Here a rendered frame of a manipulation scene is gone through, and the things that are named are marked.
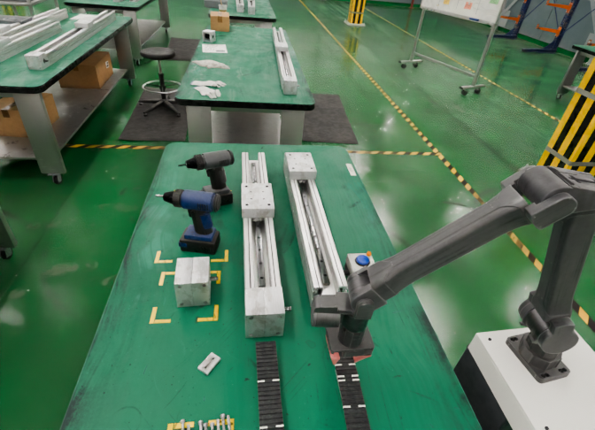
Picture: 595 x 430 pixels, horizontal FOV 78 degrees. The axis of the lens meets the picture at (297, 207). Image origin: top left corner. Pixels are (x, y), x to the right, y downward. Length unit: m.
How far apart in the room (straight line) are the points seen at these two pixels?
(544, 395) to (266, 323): 0.66
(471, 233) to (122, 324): 0.88
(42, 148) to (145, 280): 2.11
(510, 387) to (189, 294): 0.82
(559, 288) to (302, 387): 0.60
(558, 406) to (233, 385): 0.73
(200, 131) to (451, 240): 2.19
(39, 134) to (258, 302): 2.42
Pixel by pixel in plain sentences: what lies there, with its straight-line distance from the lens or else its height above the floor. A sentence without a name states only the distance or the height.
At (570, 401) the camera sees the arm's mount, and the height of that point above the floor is 0.86.
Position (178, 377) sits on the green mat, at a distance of 1.00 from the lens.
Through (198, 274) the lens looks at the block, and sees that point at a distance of 1.07.
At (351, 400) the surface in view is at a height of 0.81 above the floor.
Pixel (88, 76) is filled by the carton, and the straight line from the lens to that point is 4.55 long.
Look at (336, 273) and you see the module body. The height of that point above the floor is 0.86.
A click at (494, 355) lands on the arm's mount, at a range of 1.10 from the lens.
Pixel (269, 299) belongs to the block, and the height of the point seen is 0.87.
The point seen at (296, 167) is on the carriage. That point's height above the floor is 0.90.
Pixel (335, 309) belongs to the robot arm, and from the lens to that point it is 0.81.
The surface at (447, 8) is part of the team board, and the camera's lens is 6.76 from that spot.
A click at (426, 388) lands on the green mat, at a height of 0.78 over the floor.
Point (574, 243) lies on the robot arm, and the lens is 0.85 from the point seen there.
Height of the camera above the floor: 1.64
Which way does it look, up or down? 36 degrees down
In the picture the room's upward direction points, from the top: 6 degrees clockwise
